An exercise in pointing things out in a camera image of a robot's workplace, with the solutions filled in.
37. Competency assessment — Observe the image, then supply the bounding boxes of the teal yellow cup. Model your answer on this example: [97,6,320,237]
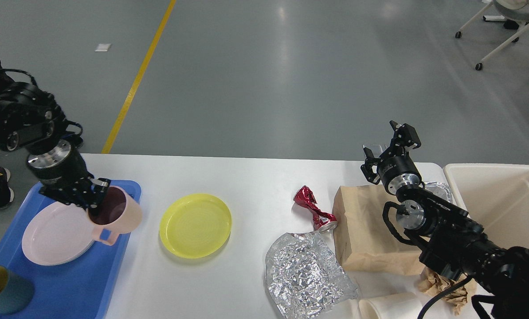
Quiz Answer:
[0,266,35,315]

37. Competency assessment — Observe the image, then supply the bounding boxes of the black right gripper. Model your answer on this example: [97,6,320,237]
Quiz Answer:
[361,121,422,195]

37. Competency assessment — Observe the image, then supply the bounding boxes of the pink mug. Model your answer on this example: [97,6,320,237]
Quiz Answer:
[86,186,143,246]

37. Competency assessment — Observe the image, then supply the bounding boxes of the brown paper bag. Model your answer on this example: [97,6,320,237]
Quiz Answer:
[333,185,425,276]

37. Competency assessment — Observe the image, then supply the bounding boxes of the crushed red can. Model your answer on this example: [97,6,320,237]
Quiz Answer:
[293,185,338,233]

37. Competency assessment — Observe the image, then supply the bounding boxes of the beige plastic bin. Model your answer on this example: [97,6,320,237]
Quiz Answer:
[443,163,529,249]

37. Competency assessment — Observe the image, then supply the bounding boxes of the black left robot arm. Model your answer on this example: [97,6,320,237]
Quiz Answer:
[0,77,111,215]

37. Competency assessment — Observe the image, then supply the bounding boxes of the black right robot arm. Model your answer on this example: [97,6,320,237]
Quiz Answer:
[361,121,529,319]

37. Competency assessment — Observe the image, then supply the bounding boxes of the crumpled brown paper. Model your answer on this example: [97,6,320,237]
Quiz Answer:
[418,267,477,316]

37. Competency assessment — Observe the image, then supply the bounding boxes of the pink plate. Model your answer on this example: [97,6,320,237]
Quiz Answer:
[21,202,94,266]

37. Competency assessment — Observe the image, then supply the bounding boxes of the crumpled aluminium foil sheet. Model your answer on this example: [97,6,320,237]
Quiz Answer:
[265,232,359,319]

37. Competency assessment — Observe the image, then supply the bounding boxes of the yellow plate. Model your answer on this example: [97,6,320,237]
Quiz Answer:
[159,193,232,259]

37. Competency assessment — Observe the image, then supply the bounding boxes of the white paper cup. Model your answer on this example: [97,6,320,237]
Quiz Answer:
[358,292,422,319]

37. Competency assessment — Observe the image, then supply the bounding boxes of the blue plastic tray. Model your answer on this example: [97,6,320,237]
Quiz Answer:
[0,183,131,319]

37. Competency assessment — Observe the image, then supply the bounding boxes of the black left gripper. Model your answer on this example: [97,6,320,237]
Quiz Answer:
[27,140,111,210]

